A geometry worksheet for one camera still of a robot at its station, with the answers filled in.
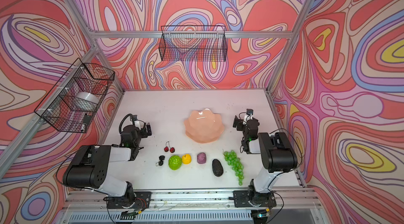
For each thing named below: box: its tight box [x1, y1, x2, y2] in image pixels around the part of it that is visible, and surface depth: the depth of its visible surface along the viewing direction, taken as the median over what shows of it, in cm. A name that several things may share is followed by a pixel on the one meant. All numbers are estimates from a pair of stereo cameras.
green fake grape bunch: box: [223, 149, 245, 186], surface depth 82 cm
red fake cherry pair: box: [163, 140, 176, 154], surface depth 90 cm
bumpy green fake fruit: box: [168, 154, 183, 171], surface depth 81 cm
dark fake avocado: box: [211, 158, 224, 178], surface depth 81 cm
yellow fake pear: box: [182, 153, 193, 165], surface depth 84 cm
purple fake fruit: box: [196, 152, 207, 165], surface depth 84 cm
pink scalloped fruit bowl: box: [184, 108, 225, 144], surface depth 101 cm
